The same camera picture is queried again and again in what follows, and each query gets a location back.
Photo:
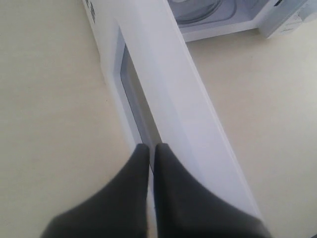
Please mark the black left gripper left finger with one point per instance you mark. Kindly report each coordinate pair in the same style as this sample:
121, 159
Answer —
118, 210

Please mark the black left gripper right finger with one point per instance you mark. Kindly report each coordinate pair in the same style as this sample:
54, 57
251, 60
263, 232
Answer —
186, 209

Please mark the white microwave door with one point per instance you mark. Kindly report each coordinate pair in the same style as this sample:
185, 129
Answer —
182, 110

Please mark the white microwave oven body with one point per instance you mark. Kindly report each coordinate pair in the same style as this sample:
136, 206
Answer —
270, 17

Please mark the glass turntable plate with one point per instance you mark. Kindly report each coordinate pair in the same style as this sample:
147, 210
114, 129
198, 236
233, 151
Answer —
196, 12

